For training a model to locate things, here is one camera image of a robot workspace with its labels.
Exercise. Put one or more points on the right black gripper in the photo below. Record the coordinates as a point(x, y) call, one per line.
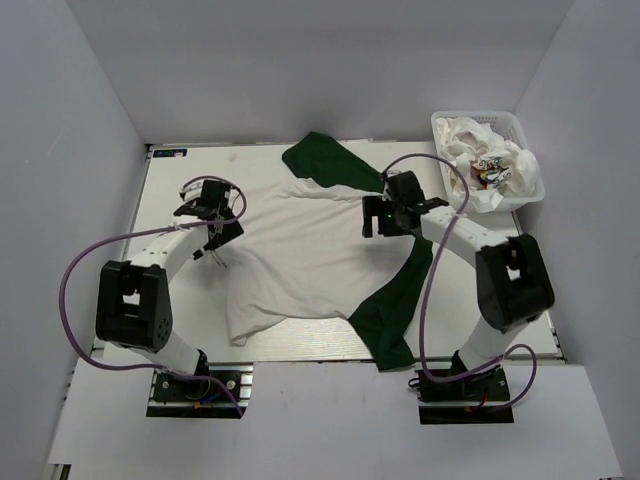
point(376, 206)

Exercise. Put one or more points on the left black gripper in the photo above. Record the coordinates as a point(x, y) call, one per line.
point(231, 231)

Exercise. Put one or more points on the white green-sleeved t-shirt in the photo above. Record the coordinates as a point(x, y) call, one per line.
point(302, 255)

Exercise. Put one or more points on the white printed t-shirt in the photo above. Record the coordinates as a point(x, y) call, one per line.
point(490, 165)

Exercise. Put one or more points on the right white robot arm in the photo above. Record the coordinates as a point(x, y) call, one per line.
point(512, 283)

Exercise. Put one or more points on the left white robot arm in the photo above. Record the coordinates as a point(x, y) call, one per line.
point(134, 307)

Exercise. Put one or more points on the blue table label sticker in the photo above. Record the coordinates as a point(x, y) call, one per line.
point(170, 153)

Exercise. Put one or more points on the white plastic basket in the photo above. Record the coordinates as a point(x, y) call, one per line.
point(520, 135)

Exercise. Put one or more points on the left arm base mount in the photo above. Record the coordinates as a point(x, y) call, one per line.
point(173, 398)

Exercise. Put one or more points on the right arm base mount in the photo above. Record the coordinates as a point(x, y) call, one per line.
point(471, 401)

